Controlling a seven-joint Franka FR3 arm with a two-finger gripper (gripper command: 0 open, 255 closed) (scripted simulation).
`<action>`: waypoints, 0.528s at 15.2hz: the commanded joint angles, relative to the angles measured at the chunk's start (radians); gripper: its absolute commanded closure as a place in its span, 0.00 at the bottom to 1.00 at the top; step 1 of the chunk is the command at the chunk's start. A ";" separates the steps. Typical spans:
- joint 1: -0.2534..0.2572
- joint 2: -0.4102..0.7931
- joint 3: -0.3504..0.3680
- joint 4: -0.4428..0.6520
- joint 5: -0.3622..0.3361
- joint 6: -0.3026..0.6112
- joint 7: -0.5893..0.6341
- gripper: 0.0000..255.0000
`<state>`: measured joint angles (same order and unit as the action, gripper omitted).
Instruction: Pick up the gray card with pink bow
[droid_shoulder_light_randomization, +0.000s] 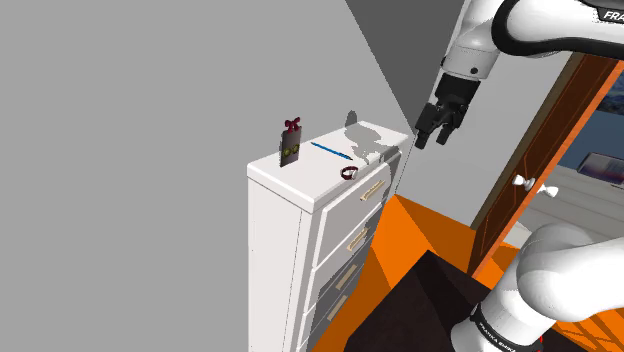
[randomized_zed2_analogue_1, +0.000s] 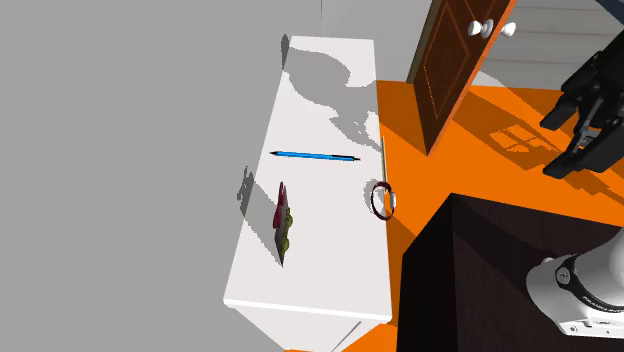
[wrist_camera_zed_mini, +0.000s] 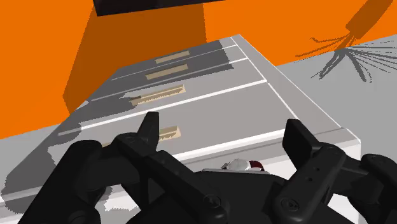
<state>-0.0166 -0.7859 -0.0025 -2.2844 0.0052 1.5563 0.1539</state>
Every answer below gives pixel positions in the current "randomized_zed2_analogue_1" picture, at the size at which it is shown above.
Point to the brown door with white knobs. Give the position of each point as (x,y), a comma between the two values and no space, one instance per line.
(443,73)

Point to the flat dark red green figure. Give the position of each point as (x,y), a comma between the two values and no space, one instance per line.
(282,229)

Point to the white chest of drawers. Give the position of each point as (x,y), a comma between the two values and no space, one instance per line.
(322,234)

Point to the thin pale wooden stick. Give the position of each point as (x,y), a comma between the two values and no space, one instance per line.
(383,158)

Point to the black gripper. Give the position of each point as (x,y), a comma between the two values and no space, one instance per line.
(602,73)

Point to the blue pen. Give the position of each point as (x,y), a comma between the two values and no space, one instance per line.
(314,156)

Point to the dark robot stand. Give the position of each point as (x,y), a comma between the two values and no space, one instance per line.
(468,273)

